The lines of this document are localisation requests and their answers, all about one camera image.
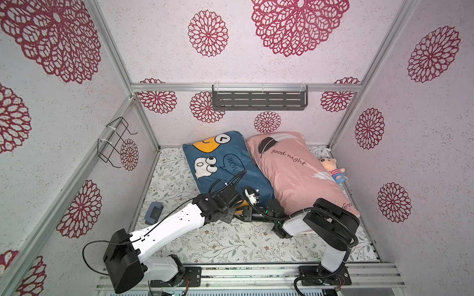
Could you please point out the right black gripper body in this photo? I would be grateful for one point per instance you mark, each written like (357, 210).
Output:
(261, 210)

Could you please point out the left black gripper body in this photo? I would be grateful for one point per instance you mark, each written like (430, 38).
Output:
(228, 215)

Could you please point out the pink good night pillow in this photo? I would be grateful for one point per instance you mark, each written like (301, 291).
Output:
(296, 175)

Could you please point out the blue cartoon pillow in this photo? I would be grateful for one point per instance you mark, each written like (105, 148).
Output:
(215, 161)

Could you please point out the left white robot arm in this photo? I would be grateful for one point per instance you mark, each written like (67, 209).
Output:
(129, 257)

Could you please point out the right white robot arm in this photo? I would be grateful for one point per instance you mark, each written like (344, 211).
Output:
(335, 225)

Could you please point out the floral bed sheet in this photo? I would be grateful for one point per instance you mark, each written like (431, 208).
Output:
(237, 242)

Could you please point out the blue grey phone holder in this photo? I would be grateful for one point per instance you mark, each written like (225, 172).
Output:
(153, 213)

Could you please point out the small plush doll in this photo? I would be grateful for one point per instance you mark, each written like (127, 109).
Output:
(336, 173)

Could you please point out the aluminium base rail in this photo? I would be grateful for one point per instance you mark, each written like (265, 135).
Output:
(281, 276)

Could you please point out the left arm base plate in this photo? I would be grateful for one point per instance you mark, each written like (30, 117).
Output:
(191, 277)

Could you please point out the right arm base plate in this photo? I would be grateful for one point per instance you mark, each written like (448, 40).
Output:
(318, 276)

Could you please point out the grey wall shelf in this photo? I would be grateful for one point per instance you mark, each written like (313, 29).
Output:
(259, 100)

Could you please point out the black wire wall rack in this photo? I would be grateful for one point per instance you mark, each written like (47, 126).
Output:
(118, 149)

